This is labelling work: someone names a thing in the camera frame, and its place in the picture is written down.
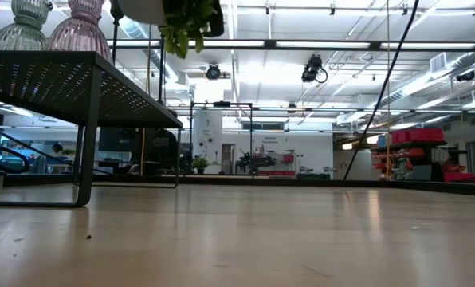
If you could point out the white ceiling air vent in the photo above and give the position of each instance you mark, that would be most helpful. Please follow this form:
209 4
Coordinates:
438 61

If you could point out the grey office chair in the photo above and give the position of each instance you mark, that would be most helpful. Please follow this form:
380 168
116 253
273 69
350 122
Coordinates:
40 163

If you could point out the shelf with red bins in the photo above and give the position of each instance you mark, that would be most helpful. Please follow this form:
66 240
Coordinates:
418 134

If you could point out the small potted background plant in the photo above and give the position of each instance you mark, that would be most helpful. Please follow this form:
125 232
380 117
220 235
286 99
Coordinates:
199 162

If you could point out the pink ribbed glass candle holder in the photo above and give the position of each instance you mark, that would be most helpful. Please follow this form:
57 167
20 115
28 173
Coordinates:
80 36

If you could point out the round black ceiling lamp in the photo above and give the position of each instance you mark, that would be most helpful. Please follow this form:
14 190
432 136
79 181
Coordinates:
213 72

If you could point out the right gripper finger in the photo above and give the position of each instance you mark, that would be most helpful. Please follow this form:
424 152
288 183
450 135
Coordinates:
217 24

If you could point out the small green background plant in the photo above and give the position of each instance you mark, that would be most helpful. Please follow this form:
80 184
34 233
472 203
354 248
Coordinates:
68 152

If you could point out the black device on duct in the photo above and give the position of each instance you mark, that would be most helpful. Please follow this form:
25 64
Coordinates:
465 75

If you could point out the black ceiling camera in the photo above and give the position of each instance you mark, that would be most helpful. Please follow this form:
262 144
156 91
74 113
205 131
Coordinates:
311 69

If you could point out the silver ventilation duct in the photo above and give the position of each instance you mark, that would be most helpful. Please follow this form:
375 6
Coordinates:
421 85

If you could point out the black background robot arm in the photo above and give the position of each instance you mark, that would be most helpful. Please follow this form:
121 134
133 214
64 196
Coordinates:
257 161

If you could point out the black perforated metal shelf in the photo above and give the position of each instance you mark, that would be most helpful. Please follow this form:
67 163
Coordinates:
42 87

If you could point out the person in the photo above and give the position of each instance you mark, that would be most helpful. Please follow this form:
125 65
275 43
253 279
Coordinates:
57 149

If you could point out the black monitor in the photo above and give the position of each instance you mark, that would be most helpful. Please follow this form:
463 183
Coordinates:
126 139

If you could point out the black background frame rig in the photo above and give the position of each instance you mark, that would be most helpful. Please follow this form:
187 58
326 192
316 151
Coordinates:
221 104

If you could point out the green ribbed glass candle holder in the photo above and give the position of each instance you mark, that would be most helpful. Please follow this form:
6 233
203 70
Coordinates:
18 36

